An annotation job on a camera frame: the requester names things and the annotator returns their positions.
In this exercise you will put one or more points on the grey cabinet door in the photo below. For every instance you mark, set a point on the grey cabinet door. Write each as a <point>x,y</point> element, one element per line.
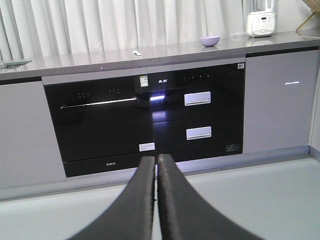
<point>278,100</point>
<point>29,152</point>

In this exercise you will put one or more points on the black built-in dishwasher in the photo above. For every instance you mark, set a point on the black built-in dishwasher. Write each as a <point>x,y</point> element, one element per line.
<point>102,120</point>

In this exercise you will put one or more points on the grey cabinet door left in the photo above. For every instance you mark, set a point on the grey cabinet door left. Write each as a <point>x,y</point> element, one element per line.
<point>29,152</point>

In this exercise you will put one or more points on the wooden dish rack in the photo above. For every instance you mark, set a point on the wooden dish rack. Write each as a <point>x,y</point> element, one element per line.
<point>314,6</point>

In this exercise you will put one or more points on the lower silver drawer handle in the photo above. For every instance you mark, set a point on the lower silver drawer handle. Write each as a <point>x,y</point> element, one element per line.
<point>198,133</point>

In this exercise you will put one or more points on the black disinfection cabinet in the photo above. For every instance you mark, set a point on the black disinfection cabinet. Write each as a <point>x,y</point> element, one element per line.
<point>225,113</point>

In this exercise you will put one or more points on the white curtain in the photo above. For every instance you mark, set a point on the white curtain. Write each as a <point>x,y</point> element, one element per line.
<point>41,28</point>

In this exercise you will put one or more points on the grey cabinet door right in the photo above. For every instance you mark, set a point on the grey cabinet door right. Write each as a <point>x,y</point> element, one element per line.
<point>278,100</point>

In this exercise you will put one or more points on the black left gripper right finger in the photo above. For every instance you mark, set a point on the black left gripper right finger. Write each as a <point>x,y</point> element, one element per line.
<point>185,215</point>

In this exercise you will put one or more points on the silver drawer handle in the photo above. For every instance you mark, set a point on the silver drawer handle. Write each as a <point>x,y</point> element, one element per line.
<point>198,133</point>
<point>198,98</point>

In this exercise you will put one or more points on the upper silver drawer handle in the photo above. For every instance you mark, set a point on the upper silver drawer handle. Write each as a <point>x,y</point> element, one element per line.
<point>198,98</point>

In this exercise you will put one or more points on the purple plastic bowl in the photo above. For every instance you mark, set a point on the purple plastic bowl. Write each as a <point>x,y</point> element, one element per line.
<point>209,41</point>

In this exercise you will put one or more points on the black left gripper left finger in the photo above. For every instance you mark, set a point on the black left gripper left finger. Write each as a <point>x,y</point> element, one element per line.
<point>130,216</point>

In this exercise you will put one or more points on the glass tray on counter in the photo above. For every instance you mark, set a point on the glass tray on counter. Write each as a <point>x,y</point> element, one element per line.
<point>7,65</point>

